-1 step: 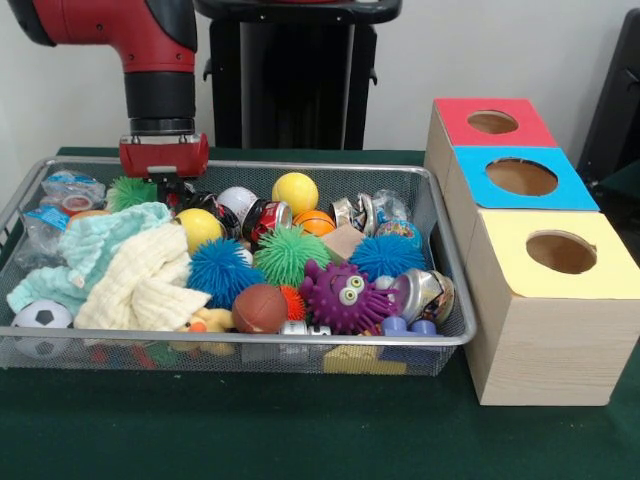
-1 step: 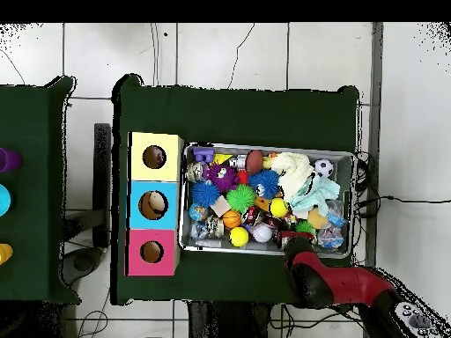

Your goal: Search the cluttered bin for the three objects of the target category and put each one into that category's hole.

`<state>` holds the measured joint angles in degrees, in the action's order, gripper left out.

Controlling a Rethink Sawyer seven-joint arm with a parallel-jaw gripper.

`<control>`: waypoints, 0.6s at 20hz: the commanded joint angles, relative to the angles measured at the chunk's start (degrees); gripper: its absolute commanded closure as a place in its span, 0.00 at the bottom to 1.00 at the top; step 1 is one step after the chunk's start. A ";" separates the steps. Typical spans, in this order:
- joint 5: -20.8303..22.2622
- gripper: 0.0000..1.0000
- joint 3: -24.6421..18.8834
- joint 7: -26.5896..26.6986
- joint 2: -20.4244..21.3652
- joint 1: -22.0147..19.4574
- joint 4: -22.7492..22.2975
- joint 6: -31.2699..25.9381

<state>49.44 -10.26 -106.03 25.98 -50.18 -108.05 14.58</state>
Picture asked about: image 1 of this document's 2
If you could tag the black and white soccer ball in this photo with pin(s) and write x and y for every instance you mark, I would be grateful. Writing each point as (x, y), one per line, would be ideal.
(42, 315)

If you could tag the blue spiky rubber ball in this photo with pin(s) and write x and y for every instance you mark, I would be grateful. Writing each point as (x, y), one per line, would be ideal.
(387, 257)
(220, 272)

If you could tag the yellow smiley ball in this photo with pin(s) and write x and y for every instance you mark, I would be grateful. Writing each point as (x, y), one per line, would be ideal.
(200, 227)

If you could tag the dark green side-table cloth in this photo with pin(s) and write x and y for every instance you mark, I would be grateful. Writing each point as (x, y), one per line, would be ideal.
(625, 189)

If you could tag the cream waffle cloth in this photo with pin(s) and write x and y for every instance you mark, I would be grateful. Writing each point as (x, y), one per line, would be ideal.
(145, 285)

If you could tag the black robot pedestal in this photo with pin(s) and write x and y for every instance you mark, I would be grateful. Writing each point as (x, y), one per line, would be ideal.
(290, 90)

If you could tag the plain yellow ball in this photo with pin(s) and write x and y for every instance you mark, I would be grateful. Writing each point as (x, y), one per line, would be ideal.
(295, 192)

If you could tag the mint green cloth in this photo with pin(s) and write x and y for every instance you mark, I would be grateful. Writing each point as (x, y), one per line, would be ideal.
(100, 235)

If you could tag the black stand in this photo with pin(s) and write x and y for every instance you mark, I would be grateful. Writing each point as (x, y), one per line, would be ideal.
(615, 100)

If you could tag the green spiky rubber ball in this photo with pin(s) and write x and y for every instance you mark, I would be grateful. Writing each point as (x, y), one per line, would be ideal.
(287, 255)

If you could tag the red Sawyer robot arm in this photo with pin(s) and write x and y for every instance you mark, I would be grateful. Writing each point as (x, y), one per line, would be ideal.
(155, 55)

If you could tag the dark green table cloth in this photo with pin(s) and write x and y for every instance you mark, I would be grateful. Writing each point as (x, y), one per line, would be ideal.
(300, 430)

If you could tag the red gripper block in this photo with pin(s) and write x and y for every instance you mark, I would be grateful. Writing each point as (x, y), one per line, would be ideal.
(162, 157)

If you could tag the crushed red soda can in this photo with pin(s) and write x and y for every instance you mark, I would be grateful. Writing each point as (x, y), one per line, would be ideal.
(200, 200)

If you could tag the wooden box with three holes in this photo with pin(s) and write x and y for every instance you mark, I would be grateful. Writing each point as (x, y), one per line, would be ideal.
(550, 350)

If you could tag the brown toy football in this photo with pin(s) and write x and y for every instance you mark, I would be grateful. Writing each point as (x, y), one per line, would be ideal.
(260, 307)

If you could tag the purple spiky monster toy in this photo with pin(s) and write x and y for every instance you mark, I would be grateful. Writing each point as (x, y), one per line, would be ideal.
(335, 300)

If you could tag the shallow mesh bin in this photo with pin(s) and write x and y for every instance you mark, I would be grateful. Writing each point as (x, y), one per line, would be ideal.
(250, 357)

